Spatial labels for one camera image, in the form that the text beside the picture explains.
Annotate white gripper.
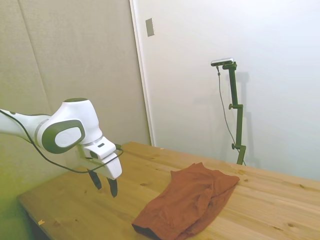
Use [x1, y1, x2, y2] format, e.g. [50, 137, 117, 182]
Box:
[74, 137, 124, 199]

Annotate rust orange shorts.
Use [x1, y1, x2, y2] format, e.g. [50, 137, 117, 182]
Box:
[131, 161, 241, 240]

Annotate white door frame strip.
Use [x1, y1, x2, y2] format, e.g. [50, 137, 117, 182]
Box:
[128, 0, 156, 147]

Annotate dark articulated camera stand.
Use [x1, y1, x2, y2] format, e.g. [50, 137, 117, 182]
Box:
[222, 63, 247, 166]

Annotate grey wall plate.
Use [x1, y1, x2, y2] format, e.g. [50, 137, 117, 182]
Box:
[145, 17, 155, 38]

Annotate silver camera on stand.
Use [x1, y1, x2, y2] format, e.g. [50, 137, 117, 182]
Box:
[210, 57, 236, 67]

